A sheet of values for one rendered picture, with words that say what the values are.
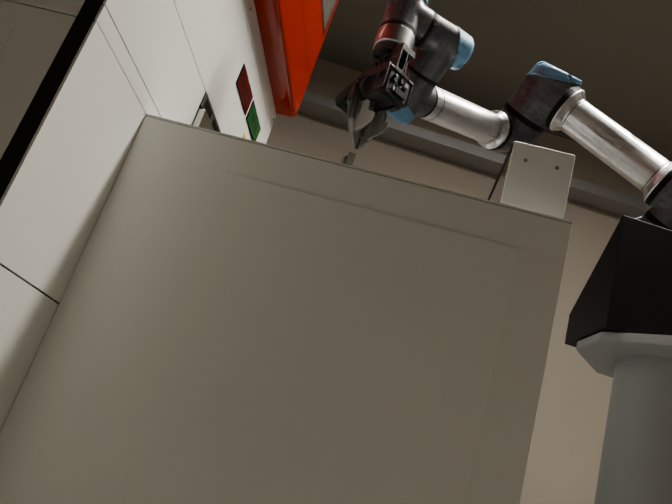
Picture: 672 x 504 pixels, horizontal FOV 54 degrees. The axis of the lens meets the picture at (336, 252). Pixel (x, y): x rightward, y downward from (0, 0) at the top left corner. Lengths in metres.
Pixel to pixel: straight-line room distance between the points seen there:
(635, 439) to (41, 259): 1.03
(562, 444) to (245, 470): 2.96
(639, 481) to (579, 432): 2.41
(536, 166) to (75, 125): 0.64
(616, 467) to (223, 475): 0.77
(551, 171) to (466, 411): 0.40
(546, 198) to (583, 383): 2.81
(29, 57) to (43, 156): 0.12
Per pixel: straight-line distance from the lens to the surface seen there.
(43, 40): 0.88
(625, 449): 1.35
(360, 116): 1.24
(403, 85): 1.26
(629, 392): 1.38
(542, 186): 1.03
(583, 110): 1.66
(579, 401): 3.76
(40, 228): 0.86
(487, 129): 1.61
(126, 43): 0.95
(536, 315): 0.89
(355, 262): 0.88
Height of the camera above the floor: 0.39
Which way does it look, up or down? 19 degrees up
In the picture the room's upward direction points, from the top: 18 degrees clockwise
